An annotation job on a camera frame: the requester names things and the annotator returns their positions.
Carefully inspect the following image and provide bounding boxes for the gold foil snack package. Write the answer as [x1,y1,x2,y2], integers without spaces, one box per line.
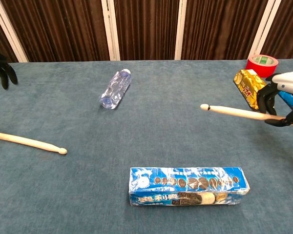
[233,69,268,110]

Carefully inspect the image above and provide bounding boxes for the blue Oreo cookie box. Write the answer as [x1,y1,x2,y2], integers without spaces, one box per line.
[128,166,251,207]

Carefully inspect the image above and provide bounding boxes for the white screen frame post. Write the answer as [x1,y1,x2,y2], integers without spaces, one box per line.
[174,0,188,60]
[101,0,121,61]
[0,0,29,63]
[249,0,282,60]

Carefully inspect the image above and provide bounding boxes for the plain wooden drumstick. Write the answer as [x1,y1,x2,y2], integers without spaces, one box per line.
[0,131,68,156]

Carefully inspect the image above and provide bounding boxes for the brown pleated curtain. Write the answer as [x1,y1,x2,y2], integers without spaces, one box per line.
[0,0,293,65]

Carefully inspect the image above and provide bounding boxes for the teal felt table cover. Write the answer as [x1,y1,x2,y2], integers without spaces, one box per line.
[0,58,293,234]

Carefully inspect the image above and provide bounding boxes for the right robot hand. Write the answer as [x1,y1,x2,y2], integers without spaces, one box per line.
[256,70,293,127]

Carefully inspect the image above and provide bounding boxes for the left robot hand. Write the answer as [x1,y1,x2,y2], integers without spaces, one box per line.
[0,50,18,106]

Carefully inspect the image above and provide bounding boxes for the red tape roll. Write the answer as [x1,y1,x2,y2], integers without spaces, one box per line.
[245,54,279,78]

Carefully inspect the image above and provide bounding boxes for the blue snack bag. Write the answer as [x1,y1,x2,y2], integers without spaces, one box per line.
[277,90,293,108]

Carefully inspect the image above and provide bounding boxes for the wooden drumstick with black ring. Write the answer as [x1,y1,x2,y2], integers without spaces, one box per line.
[200,103,293,128]

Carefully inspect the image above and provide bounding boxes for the clear plastic water bottle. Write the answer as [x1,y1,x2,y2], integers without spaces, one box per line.
[98,69,133,110]

